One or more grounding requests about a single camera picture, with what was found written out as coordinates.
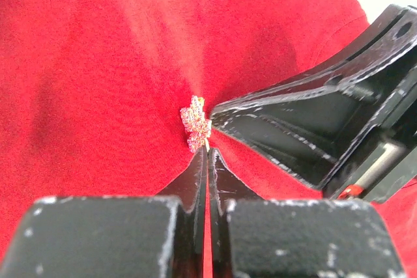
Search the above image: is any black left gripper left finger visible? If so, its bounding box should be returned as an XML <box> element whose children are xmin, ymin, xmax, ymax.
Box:
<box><xmin>1</xmin><ymin>148</ymin><xmax>207</xmax><ymax>277</ymax></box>

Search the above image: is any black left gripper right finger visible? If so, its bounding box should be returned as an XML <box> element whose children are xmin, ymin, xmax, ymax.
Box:
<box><xmin>208</xmin><ymin>148</ymin><xmax>406</xmax><ymax>277</ymax></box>

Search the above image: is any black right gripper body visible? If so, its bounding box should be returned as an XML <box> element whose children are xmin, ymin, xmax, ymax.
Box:
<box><xmin>323</xmin><ymin>66</ymin><xmax>416</xmax><ymax>203</ymax></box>

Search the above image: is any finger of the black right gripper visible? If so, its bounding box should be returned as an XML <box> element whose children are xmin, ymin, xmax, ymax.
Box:
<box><xmin>210</xmin><ymin>74</ymin><xmax>391</xmax><ymax>189</ymax></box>
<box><xmin>213</xmin><ymin>5</ymin><xmax>416</xmax><ymax>112</ymax></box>

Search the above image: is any red t-shirt garment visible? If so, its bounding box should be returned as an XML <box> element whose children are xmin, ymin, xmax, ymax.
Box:
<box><xmin>0</xmin><ymin>0</ymin><xmax>417</xmax><ymax>278</ymax></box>

